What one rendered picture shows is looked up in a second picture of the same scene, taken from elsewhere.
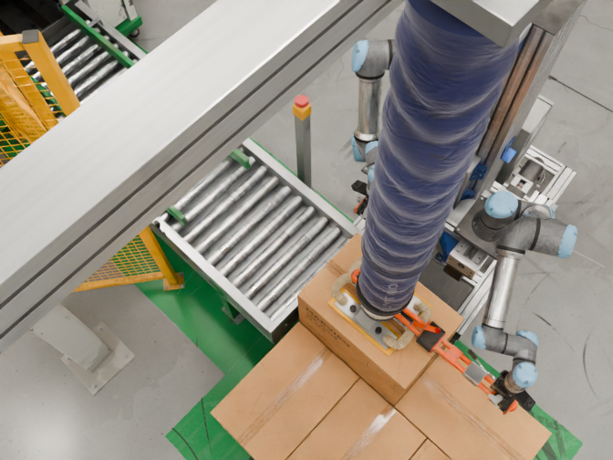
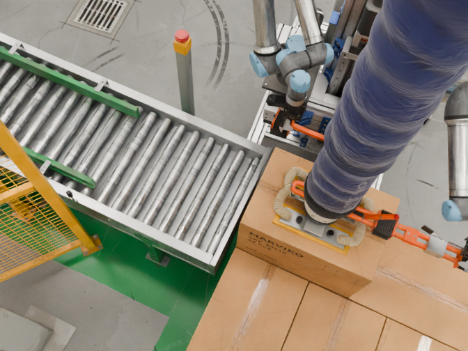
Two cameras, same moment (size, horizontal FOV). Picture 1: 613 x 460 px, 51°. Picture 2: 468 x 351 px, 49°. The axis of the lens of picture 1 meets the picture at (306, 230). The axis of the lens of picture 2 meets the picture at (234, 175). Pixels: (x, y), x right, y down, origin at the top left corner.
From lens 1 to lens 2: 0.74 m
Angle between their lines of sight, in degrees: 10
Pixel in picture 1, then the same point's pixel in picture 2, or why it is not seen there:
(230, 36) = not seen: outside the picture
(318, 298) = (262, 220)
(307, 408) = (271, 326)
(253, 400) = (218, 336)
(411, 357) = (367, 248)
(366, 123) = (266, 35)
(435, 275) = not seen: hidden behind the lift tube
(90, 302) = (13, 290)
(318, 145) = not seen: hidden behind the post
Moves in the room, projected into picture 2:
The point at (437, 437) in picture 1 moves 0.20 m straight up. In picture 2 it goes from (395, 314) to (409, 307)
